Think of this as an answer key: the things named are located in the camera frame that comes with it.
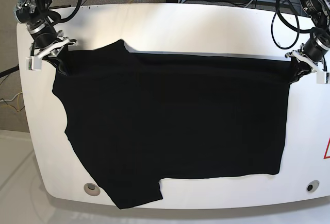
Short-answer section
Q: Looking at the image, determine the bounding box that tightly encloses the round table grommet right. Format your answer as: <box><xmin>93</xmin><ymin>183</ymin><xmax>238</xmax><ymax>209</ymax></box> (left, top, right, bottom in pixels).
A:
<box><xmin>306</xmin><ymin>180</ymin><xmax>320</xmax><ymax>193</ymax></box>

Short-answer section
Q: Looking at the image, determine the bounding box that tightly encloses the red triangle warning sticker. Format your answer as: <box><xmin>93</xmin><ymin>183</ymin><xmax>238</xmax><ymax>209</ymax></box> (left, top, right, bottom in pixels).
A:
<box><xmin>323</xmin><ymin>139</ymin><xmax>330</xmax><ymax>159</ymax></box>

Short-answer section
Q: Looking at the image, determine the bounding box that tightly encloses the yellow floor cable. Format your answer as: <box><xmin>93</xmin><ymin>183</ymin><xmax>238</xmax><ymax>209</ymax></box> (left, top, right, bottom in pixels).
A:
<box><xmin>0</xmin><ymin>92</ymin><xmax>24</xmax><ymax>112</ymax></box>

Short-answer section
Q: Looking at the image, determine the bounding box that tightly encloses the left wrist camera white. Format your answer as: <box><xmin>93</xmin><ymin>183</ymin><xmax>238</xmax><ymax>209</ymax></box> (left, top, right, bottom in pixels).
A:
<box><xmin>317</xmin><ymin>71</ymin><xmax>330</xmax><ymax>84</ymax></box>

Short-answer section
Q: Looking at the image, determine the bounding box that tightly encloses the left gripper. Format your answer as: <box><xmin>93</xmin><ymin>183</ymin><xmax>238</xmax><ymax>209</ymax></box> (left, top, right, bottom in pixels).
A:
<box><xmin>285</xmin><ymin>37</ymin><xmax>329</xmax><ymax>84</ymax></box>

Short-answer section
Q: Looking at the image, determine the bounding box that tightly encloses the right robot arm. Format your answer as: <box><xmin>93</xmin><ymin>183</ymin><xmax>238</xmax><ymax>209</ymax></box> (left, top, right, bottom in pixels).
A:
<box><xmin>13</xmin><ymin>0</ymin><xmax>82</xmax><ymax>75</ymax></box>

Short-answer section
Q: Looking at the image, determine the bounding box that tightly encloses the round table grommet left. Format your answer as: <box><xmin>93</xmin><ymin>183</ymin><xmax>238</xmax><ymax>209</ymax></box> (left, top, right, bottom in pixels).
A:
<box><xmin>84</xmin><ymin>183</ymin><xmax>101</xmax><ymax>196</ymax></box>

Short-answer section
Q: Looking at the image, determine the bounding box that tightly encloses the round table grommet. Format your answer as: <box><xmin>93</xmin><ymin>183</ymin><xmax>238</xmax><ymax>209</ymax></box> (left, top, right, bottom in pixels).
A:
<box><xmin>306</xmin><ymin>180</ymin><xmax>320</xmax><ymax>193</ymax></box>
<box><xmin>84</xmin><ymin>183</ymin><xmax>101</xmax><ymax>196</ymax></box>

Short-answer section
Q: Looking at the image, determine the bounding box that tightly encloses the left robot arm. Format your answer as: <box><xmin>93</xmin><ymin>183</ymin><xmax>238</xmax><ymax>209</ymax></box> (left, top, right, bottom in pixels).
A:
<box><xmin>271</xmin><ymin>0</ymin><xmax>329</xmax><ymax>84</ymax></box>

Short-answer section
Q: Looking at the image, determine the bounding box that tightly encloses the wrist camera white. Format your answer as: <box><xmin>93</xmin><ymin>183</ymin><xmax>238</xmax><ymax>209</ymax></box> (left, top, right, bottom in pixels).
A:
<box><xmin>317</xmin><ymin>71</ymin><xmax>330</xmax><ymax>84</ymax></box>
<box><xmin>25</xmin><ymin>56</ymin><xmax>42</xmax><ymax>71</ymax></box>

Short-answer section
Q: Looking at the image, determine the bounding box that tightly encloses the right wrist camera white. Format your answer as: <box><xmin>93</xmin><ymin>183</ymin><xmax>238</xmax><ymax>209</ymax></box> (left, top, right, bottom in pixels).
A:
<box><xmin>25</xmin><ymin>56</ymin><xmax>42</xmax><ymax>71</ymax></box>

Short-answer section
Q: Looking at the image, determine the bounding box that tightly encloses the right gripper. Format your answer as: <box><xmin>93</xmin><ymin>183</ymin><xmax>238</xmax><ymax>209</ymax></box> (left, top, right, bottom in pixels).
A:
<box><xmin>29</xmin><ymin>28</ymin><xmax>78</xmax><ymax>76</ymax></box>

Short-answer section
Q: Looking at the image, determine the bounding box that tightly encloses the black T-shirt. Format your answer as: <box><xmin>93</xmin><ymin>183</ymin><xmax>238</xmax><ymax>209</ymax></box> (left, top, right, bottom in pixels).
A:
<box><xmin>53</xmin><ymin>40</ymin><xmax>290</xmax><ymax>209</ymax></box>

